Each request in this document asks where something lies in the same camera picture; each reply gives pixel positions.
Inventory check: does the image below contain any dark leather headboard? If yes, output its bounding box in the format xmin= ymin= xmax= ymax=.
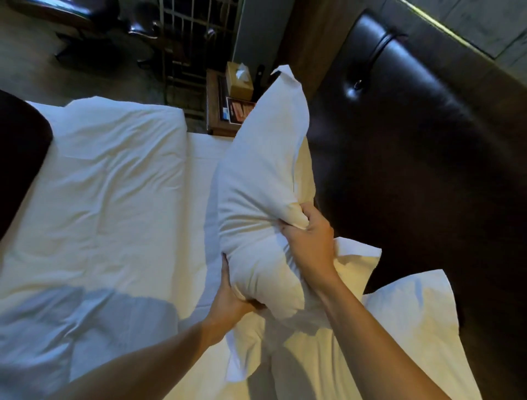
xmin=307 ymin=9 xmax=527 ymax=400

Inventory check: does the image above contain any metal luggage rack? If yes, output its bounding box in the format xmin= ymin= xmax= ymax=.
xmin=158 ymin=0 xmax=241 ymax=120

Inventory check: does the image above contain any person's right forearm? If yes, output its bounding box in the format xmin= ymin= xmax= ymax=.
xmin=311 ymin=273 xmax=451 ymax=400

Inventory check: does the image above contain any black bed runner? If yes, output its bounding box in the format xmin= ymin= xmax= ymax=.
xmin=0 ymin=89 xmax=54 ymax=240

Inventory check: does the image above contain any dark chair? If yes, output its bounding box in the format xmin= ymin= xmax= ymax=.
xmin=8 ymin=0 xmax=165 ymax=71

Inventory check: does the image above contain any person's left forearm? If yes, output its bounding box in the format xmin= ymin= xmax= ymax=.
xmin=46 ymin=320 xmax=219 ymax=400

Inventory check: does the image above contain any white duvet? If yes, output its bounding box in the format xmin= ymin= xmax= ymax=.
xmin=0 ymin=96 xmax=211 ymax=400

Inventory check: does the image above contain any person's right hand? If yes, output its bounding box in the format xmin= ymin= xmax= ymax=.
xmin=279 ymin=201 xmax=341 ymax=291

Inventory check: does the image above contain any red and black leaflet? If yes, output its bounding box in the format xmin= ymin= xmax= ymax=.
xmin=226 ymin=97 xmax=256 ymax=125

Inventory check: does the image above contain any white pillow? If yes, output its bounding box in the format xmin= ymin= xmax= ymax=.
xmin=216 ymin=65 xmax=316 ymax=321
xmin=226 ymin=237 xmax=482 ymax=400

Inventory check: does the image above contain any brown tissue box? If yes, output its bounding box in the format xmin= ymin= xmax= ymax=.
xmin=225 ymin=62 xmax=254 ymax=102

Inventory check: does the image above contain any wooden bedside table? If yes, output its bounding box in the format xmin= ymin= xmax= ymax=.
xmin=206 ymin=68 xmax=248 ymax=138

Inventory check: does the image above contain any white bed sheet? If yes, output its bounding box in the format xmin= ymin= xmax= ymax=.
xmin=171 ymin=132 xmax=234 ymax=326

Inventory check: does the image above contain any person's left hand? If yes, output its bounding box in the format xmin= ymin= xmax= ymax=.
xmin=203 ymin=253 xmax=267 ymax=347

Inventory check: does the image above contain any black telephone handset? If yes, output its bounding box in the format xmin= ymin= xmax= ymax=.
xmin=252 ymin=64 xmax=266 ymax=102

